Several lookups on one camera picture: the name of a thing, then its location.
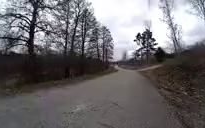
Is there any brown grass verge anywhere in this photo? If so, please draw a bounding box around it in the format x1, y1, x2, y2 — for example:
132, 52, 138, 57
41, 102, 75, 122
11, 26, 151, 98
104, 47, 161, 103
0, 66, 119, 100

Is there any dark pine tree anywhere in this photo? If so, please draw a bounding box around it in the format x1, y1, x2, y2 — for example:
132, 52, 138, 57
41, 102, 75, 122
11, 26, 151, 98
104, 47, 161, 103
133, 28, 159, 64

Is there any leaf-strewn earth bank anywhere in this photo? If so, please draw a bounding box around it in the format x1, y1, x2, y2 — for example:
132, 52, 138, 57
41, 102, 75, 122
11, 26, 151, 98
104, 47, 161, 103
138, 49, 205, 128

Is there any dark evergreen bush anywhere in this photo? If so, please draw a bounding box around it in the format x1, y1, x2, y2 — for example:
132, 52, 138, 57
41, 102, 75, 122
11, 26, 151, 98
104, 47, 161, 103
154, 46, 167, 63

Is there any row of bare trees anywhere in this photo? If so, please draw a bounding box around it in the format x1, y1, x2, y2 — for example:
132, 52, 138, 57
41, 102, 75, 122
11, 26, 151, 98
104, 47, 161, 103
0, 0, 115, 63

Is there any group of bare trees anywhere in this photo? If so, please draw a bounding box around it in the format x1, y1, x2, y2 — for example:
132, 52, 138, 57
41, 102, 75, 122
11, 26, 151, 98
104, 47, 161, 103
188, 0, 205, 50

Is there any grey asphalt road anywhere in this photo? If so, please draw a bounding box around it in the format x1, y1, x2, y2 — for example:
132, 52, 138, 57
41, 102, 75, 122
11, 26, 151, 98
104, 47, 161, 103
0, 65, 184, 128

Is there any bare birch tree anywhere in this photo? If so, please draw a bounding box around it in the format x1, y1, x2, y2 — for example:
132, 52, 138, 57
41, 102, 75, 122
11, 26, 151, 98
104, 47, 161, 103
158, 0, 184, 54

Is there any pale side path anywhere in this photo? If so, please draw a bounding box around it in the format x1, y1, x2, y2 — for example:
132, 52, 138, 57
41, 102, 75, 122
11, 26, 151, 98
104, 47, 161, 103
135, 63, 165, 72

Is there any dark brown hedge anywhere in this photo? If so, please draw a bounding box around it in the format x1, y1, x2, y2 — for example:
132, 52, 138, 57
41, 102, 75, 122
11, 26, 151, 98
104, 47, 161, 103
0, 52, 111, 84

